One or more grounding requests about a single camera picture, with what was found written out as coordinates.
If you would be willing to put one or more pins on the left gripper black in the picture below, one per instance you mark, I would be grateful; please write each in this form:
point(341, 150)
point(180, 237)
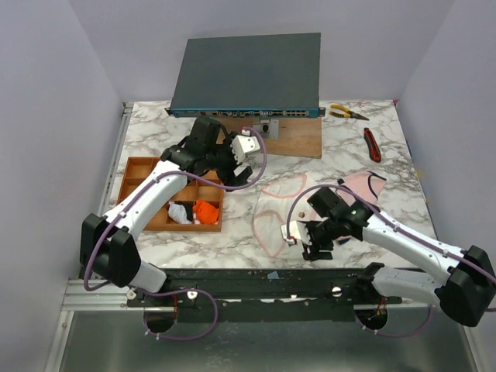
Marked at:
point(242, 178)

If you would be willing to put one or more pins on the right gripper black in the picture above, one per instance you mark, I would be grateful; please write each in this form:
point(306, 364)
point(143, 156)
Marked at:
point(312, 240)

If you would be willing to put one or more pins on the white pink-trimmed underwear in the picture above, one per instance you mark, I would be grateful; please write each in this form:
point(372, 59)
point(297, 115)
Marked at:
point(271, 212)

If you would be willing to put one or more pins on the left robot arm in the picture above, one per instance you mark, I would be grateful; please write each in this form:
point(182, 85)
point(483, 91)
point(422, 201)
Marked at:
point(108, 242)

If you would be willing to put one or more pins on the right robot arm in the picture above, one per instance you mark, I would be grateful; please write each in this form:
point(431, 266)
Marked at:
point(459, 282)

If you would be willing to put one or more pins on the pink navy-trimmed underwear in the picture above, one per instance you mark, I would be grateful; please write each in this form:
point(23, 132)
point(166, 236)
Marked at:
point(367, 184)

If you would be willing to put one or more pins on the orange rolled cloth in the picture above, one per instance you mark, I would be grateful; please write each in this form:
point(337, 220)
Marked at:
point(205, 212)

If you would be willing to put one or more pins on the brown compartment tray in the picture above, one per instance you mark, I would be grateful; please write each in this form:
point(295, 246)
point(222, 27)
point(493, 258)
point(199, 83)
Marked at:
point(138, 169)

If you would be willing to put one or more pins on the white rolled cloth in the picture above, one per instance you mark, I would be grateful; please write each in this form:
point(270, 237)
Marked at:
point(180, 212)

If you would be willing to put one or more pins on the red black utility knife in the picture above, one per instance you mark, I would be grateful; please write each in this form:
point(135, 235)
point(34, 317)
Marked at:
point(373, 148)

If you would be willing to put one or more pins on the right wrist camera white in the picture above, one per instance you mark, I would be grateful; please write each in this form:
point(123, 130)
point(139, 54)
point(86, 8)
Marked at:
point(295, 233)

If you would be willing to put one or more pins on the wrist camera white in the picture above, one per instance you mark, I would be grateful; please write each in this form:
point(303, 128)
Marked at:
point(243, 146)
point(295, 233)

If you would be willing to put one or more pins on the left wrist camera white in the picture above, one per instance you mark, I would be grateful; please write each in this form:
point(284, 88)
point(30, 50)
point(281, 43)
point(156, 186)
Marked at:
point(243, 146)

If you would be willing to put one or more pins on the black mounting rail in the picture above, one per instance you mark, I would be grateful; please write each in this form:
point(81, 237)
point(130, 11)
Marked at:
point(264, 295)

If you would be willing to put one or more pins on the grey metal stand bracket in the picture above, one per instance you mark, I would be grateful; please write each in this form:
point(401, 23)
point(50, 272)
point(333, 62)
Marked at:
point(267, 128)

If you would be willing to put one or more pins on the network switch grey blue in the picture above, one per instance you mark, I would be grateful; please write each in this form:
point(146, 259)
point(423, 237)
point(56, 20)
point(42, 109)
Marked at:
point(274, 76)

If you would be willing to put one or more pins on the yellow handled pliers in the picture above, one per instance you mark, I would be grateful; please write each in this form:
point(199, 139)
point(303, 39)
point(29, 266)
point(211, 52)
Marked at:
point(343, 112)

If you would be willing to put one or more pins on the aluminium frame rail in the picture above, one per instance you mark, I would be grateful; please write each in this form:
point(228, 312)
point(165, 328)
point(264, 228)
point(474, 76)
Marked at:
point(109, 298)

